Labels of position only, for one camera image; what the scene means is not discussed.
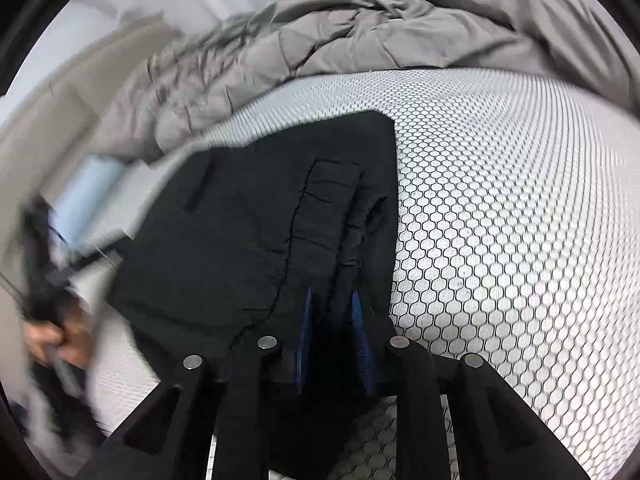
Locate black pants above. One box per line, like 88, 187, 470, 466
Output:
107, 110, 398, 479

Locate light blue pillow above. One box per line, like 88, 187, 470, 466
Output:
50, 155, 127, 262

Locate left hand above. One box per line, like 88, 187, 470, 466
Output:
23, 306, 93, 370

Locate grey crumpled duvet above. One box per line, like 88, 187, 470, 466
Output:
94, 0, 639, 162

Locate beige padded headboard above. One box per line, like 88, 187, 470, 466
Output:
1, 14, 182, 300

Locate white honeycomb mattress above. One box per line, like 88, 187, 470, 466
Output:
198, 70, 639, 479

